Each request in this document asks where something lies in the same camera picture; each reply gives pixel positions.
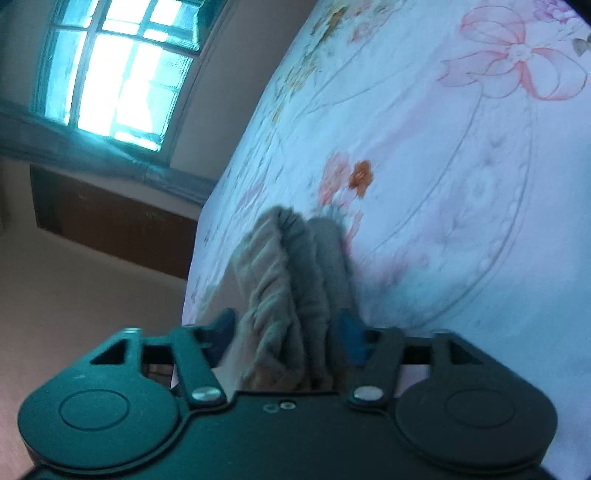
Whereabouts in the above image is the window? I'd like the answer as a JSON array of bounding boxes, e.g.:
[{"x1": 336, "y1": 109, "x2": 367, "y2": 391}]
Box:
[{"x1": 30, "y1": 0, "x2": 222, "y2": 154}]

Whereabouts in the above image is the beige knitted cloth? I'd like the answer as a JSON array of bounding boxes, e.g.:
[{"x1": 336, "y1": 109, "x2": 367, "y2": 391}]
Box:
[{"x1": 216, "y1": 205, "x2": 366, "y2": 394}]

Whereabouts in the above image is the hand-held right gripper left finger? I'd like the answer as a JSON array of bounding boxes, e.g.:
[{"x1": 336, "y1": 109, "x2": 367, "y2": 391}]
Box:
[{"x1": 88, "y1": 308, "x2": 239, "y2": 408}]

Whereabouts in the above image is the brown wooden chest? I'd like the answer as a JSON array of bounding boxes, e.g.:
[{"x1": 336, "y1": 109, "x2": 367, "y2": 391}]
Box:
[{"x1": 30, "y1": 163, "x2": 202, "y2": 281}]

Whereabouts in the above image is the floral bed sheet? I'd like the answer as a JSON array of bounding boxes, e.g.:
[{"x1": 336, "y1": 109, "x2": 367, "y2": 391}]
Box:
[{"x1": 181, "y1": 0, "x2": 591, "y2": 462}]

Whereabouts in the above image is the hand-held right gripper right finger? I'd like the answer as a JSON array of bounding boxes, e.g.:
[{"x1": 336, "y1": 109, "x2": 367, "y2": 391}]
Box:
[{"x1": 336, "y1": 311, "x2": 486, "y2": 409}]

